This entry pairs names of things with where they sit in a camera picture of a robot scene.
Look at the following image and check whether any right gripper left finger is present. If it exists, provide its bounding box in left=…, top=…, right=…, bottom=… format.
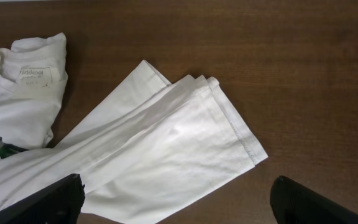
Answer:
left=0, top=174, right=85, bottom=224

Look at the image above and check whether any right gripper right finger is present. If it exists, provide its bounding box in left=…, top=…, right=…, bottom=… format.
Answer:
left=270, top=175, right=358, bottom=224

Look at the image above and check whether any white t-shirt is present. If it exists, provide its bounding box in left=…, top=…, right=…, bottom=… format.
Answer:
left=0, top=33, right=267, bottom=223

